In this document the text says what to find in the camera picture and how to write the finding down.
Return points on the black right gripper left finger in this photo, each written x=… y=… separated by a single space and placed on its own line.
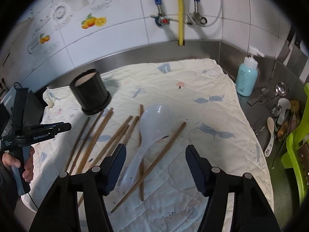
x=59 y=210

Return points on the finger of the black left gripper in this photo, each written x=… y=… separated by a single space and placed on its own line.
x=60 y=127

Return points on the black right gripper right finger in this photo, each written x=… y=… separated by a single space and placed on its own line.
x=251 y=211

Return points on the white plastic rice spoon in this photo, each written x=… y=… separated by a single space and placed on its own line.
x=155 y=123

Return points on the person's left hand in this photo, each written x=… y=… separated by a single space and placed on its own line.
x=9 y=162

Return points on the black utensil holder cup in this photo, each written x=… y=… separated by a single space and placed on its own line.
x=90 y=92

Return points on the green plastic rack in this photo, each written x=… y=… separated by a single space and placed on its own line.
x=296 y=156

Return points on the white ceramic spoon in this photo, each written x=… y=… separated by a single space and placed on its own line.
x=270 y=126

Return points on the white quilted printed mat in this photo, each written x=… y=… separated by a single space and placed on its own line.
x=197 y=92

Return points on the steel ladle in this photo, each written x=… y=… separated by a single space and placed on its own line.
x=281 y=90

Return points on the teal soap pump bottle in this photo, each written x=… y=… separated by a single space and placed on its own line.
x=247 y=72

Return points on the steel angle valve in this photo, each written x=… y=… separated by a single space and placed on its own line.
x=196 y=18

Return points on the red handle water valve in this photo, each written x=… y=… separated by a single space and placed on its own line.
x=162 y=20

